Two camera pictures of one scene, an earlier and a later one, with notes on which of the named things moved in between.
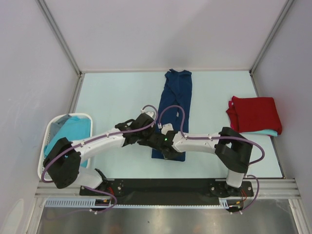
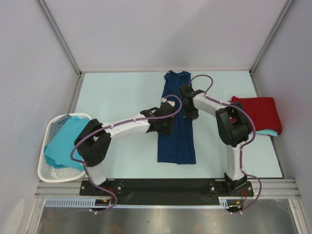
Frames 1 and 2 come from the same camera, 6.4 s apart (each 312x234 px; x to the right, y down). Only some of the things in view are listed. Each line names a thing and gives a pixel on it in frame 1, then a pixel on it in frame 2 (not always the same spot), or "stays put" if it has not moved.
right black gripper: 173,155 -> 187,115
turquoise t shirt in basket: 75,128 stays put
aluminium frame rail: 269,188 stays put
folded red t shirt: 248,113 stays put
